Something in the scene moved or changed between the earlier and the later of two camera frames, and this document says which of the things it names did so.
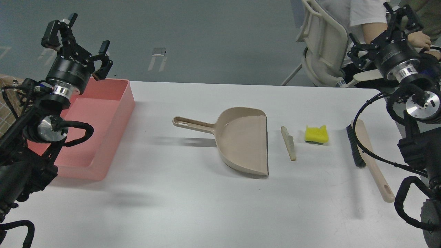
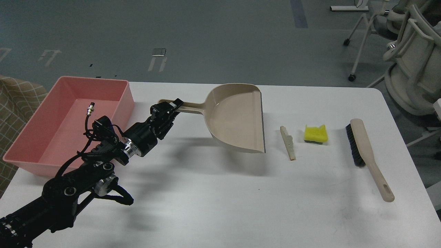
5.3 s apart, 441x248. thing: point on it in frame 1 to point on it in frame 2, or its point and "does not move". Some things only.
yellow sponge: [318, 135] does not move
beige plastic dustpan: [241, 135] to [234, 113]
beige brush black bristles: [363, 159] does not move
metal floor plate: [159, 51] does not move
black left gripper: [73, 66] to [144, 135]
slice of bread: [288, 140] does not move
